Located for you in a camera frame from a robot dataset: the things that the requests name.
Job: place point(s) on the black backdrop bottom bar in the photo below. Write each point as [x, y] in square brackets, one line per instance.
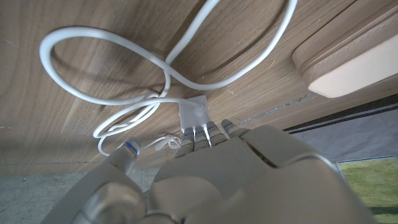
[348, 115]

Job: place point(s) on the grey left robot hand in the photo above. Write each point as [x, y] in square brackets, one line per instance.
[236, 186]

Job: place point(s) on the beige box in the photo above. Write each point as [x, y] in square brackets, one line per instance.
[354, 62]

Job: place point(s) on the printed window backdrop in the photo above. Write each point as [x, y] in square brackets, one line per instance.
[367, 168]

